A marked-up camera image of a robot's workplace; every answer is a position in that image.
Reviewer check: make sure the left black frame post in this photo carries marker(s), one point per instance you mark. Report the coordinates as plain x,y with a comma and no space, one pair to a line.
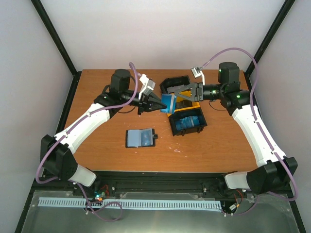
41,11

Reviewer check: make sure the right black frame post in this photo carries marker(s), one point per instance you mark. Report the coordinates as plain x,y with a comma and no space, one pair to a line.
284,10

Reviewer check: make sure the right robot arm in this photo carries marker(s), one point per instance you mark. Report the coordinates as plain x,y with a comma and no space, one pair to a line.
274,169

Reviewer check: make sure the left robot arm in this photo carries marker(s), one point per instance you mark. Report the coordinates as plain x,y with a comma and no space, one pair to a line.
56,152

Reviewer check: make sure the blue cards stack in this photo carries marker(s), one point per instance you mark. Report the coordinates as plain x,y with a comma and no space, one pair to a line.
187,122

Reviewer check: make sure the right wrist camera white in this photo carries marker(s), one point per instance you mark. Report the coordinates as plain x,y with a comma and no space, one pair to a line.
198,72

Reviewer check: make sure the black leather card holder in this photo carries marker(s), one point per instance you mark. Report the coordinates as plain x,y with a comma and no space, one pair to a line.
140,138

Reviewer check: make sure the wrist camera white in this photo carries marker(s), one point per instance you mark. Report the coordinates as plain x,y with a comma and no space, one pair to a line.
147,86
198,72

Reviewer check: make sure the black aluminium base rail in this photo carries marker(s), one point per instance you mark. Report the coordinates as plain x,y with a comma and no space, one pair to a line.
207,185

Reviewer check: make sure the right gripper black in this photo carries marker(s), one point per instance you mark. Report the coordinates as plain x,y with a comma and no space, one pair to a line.
197,86

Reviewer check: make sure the light blue cable duct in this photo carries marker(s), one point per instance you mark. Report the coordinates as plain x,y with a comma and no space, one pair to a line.
202,205

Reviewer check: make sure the green led circuit board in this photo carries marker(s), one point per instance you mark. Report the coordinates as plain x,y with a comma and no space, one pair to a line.
101,195

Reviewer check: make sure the white cards stack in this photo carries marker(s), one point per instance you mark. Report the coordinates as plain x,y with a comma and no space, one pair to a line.
173,89

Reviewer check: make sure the yellow bin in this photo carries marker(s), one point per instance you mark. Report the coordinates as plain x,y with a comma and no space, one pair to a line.
194,104

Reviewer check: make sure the black frame post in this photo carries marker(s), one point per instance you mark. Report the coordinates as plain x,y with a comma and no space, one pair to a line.
284,10
41,11

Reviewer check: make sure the black bin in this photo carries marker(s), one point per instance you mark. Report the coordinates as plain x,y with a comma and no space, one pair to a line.
169,85
182,114

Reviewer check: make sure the blue VIP card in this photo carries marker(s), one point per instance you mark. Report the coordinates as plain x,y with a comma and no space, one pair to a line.
146,138

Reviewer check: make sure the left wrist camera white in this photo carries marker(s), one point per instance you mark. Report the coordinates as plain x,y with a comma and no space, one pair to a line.
147,86

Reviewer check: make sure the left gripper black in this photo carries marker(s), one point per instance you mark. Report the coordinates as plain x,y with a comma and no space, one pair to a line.
149,103

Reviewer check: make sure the black cards stack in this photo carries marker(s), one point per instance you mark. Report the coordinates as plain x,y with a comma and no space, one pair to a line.
183,104

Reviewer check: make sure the blue cards bundle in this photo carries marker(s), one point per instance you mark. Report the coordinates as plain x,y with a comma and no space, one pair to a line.
170,101

